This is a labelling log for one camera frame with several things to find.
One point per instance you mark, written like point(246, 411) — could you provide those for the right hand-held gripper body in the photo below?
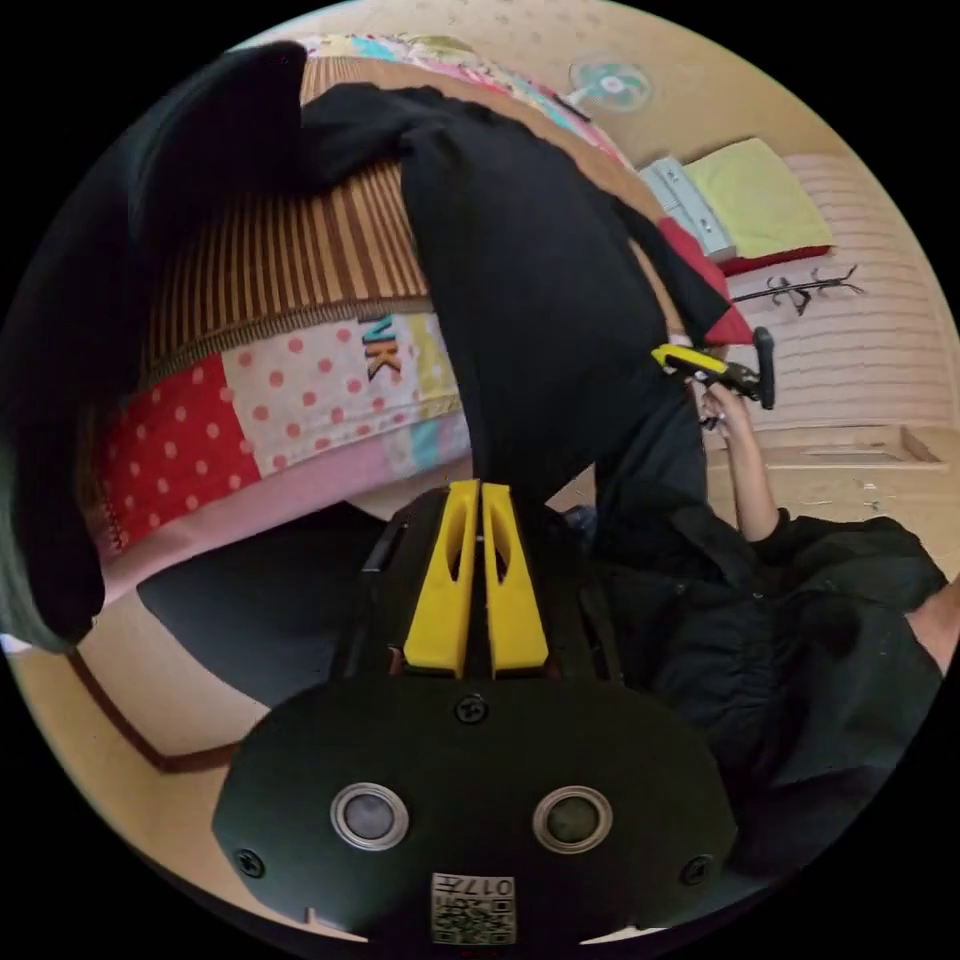
point(739, 379)

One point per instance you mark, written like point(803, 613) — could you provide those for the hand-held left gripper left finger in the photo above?
point(439, 600)

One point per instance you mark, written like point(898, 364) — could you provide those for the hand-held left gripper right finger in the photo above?
point(517, 607)

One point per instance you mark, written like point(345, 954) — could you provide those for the black shirt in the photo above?
point(540, 300)

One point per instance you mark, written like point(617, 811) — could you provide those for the person's right forearm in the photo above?
point(752, 480)

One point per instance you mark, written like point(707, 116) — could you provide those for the person's right hand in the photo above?
point(718, 412)

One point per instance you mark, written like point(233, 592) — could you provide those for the red cloth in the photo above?
point(709, 292)

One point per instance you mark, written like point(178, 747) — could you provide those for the black coat rack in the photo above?
point(799, 289)

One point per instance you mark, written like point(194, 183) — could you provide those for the grey cupboard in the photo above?
point(686, 206)

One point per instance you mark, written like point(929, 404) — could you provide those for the yellow-green curtain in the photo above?
point(754, 199)

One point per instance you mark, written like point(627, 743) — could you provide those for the person's body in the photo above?
point(765, 645)

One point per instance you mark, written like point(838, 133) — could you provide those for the green standing fan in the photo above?
point(611, 84)

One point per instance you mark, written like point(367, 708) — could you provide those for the pile of clothes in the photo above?
point(112, 300)

